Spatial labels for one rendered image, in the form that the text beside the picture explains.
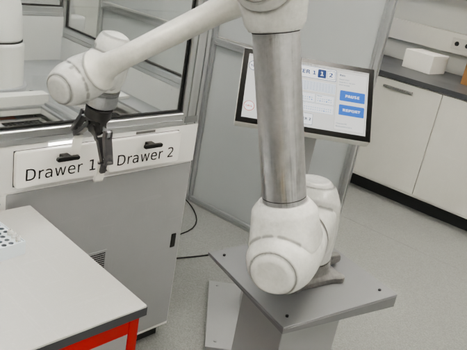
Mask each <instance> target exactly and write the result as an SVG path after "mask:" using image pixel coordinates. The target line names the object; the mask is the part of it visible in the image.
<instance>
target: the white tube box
mask: <svg viewBox="0 0 467 350"><path fill-rule="evenodd" d="M8 229H9V228H8V227H7V226H5V225H4V224H2V223H1V222H0V262H1V261H4V260H7V259H11V258H14V257H17V256H20V255H23V254H25V251H26V241H25V240H24V239H22V238H21V240H20V242H16V241H15V239H11V236H8V234H7V230H8Z"/></svg>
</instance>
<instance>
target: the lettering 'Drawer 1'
mask: <svg viewBox="0 0 467 350"><path fill-rule="evenodd" d="M90 161H92V169H90V170H94V169H95V168H94V169H93V165H94V159H92V160H90ZM72 166H73V167H74V169H76V168H75V166H74V165H70V166H69V168H68V172H69V171H70V170H72V169H70V167H72ZM65 169H66V166H65V168H64V171H63V170H62V167H60V169H59V172H58V171H57V168H56V175H57V176H58V175H59V173H60V170H61V173H62V175H64V173H65ZM30 170H32V171H34V177H33V178H32V179H29V180H27V178H28V171H30ZM47 170H51V171H50V172H47V173H46V174H45V177H46V178H49V177H52V173H53V171H52V169H46V171H47ZM42 171H44V170H41V171H40V170H39V177H38V179H40V173H41V172H42ZM48 173H51V175H50V176H47V174H48ZM69 173H70V174H73V173H75V172H69ZM35 175H36V172H35V170H34V169H27V170H26V181H31V180H33V179H34V178H35Z"/></svg>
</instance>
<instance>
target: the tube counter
mask: <svg viewBox="0 0 467 350"><path fill-rule="evenodd" d="M302 89H303V90H310V91H314V92H322V93H327V94H335V92H336V85H335V84H331V83H323V82H318V81H310V80H306V79H302Z"/></svg>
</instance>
